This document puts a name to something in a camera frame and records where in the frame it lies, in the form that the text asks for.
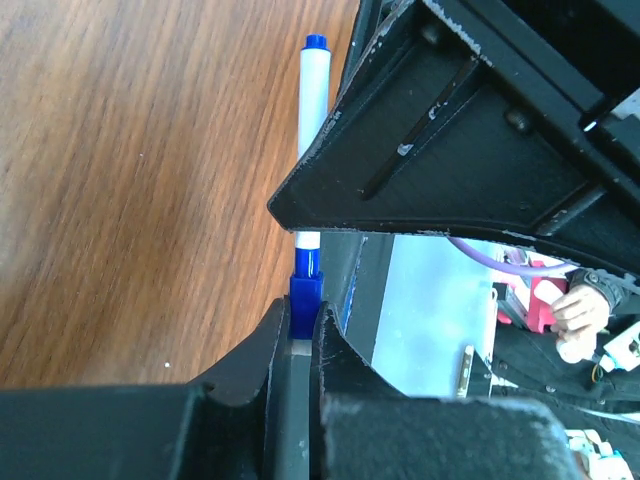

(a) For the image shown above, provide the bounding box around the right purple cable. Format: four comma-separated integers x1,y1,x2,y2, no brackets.
447,237,581,276

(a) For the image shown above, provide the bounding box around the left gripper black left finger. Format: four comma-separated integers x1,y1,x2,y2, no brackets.
1,298,290,479

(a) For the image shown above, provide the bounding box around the blue marker pen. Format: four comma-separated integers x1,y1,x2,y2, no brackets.
293,33,332,279

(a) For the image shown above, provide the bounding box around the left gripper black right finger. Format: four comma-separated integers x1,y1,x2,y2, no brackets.
309,303,583,479

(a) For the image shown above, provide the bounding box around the person's hand in background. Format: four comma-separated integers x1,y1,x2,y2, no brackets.
551,285,610,364

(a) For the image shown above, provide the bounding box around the blue marker cap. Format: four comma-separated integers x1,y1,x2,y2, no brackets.
289,272,324,340

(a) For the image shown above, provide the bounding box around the red object in background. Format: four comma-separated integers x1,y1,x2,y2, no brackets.
527,275,568,333

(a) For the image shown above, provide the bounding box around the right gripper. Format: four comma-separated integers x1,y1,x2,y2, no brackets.
269,1,639,280

